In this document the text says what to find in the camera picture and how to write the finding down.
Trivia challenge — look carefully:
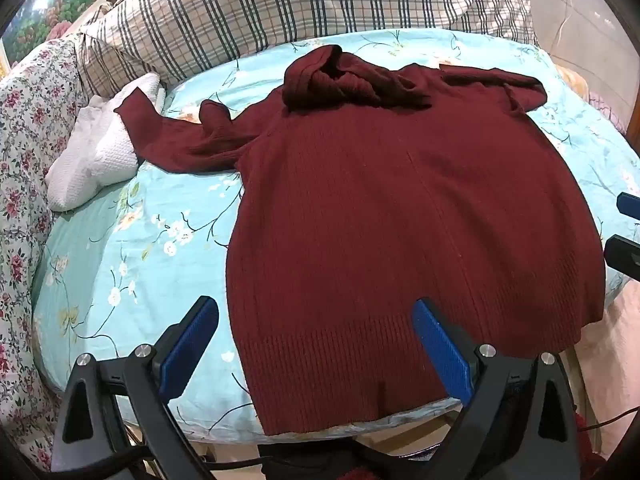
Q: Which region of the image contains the dark red knit sweater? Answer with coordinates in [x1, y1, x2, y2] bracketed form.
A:
[114, 45, 607, 437]

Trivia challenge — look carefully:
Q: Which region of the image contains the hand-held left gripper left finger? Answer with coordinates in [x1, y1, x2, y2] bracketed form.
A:
[50, 296, 221, 480]

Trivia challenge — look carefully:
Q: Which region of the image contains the light blue floral bedsheet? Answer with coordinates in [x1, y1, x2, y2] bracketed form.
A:
[31, 30, 640, 446]

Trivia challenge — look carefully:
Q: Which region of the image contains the white waffle towel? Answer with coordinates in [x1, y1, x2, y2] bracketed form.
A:
[46, 72, 168, 212]

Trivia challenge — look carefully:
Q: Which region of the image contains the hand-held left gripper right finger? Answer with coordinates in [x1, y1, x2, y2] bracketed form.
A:
[411, 298, 583, 480]

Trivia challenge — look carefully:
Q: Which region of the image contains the floral print blanket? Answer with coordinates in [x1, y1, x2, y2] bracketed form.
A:
[0, 37, 86, 461]

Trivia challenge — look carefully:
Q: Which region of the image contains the white charging cable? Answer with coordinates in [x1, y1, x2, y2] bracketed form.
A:
[549, 0, 572, 57]

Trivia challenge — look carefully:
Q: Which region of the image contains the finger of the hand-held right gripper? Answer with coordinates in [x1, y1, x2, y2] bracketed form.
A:
[603, 235, 640, 283]
[616, 191, 640, 221]

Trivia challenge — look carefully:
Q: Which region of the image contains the landscape wall painting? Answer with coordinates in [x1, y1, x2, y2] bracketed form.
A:
[0, 0, 136, 68]

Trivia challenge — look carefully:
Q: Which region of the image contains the pink blanket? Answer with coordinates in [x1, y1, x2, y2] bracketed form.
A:
[575, 280, 640, 461]

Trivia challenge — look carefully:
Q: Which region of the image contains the plaid quilt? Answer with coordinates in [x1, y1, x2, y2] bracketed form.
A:
[75, 0, 538, 103]

